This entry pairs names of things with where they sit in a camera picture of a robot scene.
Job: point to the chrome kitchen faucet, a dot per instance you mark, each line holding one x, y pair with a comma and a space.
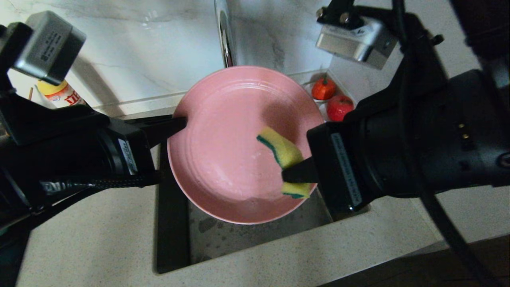
225, 36

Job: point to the yellow sponge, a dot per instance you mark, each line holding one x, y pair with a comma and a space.
283, 149

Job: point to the stainless steel sink basin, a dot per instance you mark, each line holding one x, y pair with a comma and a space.
223, 239

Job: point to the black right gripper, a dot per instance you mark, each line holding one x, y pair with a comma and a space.
378, 159

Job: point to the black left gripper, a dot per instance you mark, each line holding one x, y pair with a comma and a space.
67, 151

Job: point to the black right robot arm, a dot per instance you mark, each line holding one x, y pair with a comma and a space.
478, 131

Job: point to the pink plate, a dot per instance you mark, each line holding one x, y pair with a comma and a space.
223, 151

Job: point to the yellow-capped orange dish soap bottle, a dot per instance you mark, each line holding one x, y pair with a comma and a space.
59, 95

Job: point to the orange-red tomato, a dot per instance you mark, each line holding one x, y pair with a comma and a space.
323, 89

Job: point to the red apple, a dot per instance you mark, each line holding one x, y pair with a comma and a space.
338, 108

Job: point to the small white dish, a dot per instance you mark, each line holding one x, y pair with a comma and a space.
308, 89
323, 113

